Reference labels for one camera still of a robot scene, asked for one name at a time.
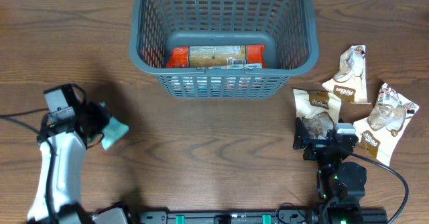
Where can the teal wipes packet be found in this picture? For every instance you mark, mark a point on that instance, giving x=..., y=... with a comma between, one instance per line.
x=109, y=127

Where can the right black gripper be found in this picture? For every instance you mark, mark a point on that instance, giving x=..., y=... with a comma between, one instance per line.
x=316, y=145

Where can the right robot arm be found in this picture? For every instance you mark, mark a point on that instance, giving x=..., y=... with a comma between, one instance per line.
x=340, y=184

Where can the grey plastic basket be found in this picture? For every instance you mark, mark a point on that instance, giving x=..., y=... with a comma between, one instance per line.
x=286, y=29

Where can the beige Pantree snack bag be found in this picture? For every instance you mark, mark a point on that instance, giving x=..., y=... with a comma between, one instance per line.
x=318, y=111

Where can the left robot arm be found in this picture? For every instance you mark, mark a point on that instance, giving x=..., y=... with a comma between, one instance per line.
x=66, y=131

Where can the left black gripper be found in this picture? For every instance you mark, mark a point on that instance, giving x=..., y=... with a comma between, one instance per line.
x=102, y=112

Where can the white tissue multipack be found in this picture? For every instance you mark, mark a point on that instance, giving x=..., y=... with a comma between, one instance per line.
x=234, y=65

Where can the orange cookie package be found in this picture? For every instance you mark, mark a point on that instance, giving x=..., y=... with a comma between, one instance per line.
x=193, y=56

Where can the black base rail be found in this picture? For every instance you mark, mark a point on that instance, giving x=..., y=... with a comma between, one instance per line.
x=261, y=217

